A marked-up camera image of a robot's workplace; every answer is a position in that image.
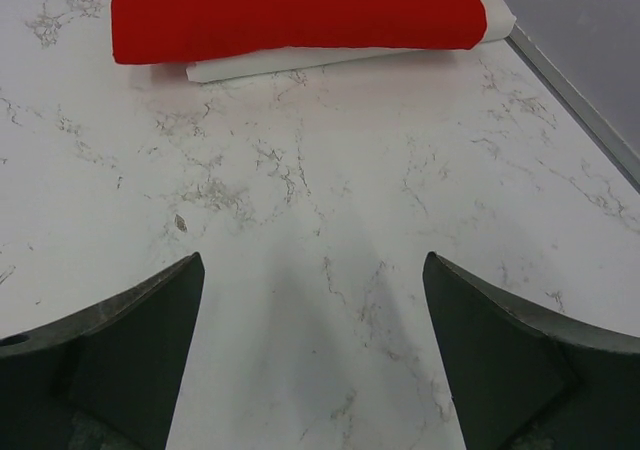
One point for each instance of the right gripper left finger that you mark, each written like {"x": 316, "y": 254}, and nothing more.
{"x": 107, "y": 376}

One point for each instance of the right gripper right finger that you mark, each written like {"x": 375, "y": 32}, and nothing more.
{"x": 522, "y": 376}

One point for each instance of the red t shirt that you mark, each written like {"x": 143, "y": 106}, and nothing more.
{"x": 184, "y": 31}

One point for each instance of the folded white t shirt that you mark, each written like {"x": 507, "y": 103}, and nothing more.
{"x": 500, "y": 23}

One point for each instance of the aluminium table edge rail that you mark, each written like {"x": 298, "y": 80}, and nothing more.
{"x": 600, "y": 131}

